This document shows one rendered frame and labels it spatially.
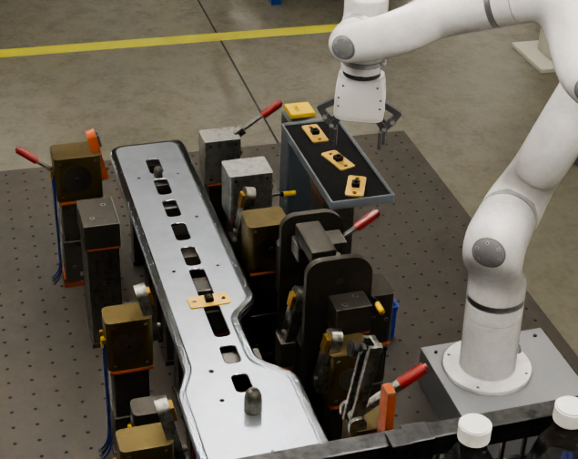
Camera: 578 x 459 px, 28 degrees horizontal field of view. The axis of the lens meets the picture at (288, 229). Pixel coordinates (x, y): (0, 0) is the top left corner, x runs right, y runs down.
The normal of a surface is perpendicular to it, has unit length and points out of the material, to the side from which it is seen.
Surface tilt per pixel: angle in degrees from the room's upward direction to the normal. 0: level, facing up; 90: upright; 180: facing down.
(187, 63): 0
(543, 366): 2
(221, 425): 0
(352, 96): 91
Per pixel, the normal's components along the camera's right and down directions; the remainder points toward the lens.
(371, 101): -0.04, 0.55
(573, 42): -0.54, -0.21
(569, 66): -0.75, -0.06
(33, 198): 0.03, -0.85
